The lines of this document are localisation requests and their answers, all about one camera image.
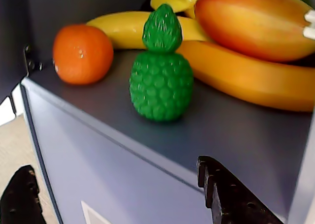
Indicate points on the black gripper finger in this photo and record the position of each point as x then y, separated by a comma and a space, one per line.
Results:
18, 197
233, 199

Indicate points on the green toy pineapple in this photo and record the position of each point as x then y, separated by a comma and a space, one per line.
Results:
161, 86

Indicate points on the grey blue cabinet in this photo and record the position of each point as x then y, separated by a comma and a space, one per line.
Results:
98, 160

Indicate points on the metal cabinet hinge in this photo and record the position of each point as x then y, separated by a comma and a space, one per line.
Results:
29, 61

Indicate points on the orange toy banana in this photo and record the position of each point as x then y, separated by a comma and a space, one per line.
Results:
246, 73

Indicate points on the orange toy fruit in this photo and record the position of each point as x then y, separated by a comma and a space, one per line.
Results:
82, 54

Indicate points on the red orange toy mango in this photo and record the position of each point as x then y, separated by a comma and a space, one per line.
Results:
253, 24

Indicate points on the white plastic piece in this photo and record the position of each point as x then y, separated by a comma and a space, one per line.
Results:
310, 27

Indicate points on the yellow toy banana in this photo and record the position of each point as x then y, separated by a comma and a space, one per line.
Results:
128, 29

